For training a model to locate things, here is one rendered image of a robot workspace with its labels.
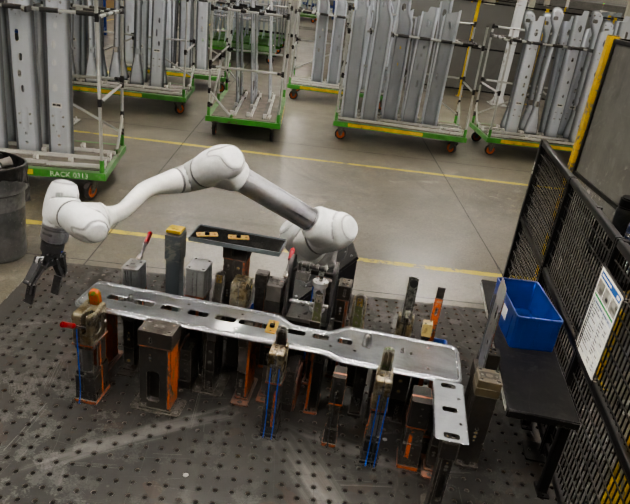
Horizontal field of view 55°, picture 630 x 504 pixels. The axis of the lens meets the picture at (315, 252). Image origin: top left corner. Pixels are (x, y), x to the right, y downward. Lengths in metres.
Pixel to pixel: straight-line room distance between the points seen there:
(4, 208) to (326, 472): 3.25
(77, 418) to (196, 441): 0.41
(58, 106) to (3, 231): 1.81
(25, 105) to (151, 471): 4.70
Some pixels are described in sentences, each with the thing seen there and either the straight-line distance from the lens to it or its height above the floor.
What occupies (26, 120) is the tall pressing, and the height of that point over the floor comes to 0.59.
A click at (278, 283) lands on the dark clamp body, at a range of 2.29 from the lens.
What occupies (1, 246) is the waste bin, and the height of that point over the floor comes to 0.14.
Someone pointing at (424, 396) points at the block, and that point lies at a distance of 2.00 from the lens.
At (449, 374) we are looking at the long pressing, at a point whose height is 1.00.
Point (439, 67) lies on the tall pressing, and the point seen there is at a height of 1.11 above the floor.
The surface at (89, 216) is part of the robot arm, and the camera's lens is 2.00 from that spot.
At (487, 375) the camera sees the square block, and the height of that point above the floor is 1.06.
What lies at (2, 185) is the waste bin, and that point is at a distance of 4.59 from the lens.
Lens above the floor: 2.16
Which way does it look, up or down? 25 degrees down
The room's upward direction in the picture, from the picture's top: 7 degrees clockwise
